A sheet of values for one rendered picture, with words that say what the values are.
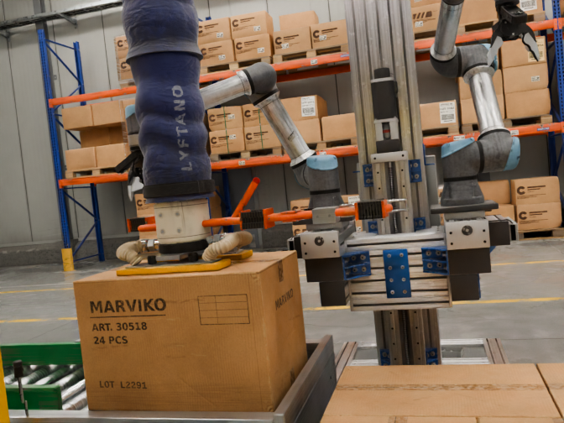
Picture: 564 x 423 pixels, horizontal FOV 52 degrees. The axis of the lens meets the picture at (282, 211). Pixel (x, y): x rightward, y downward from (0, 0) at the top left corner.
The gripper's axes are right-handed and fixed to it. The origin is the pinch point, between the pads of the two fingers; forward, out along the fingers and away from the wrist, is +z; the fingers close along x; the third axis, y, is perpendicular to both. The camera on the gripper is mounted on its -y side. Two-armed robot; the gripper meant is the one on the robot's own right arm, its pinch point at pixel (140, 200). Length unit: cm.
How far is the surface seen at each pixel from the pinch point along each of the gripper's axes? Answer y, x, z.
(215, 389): 44, -45, 55
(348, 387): 78, -23, 62
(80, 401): -8, -36, 63
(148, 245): 17.9, -28.1, 14.3
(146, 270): 24, -41, 21
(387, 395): 90, -29, 62
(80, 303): 3, -45, 29
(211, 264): 45, -40, 20
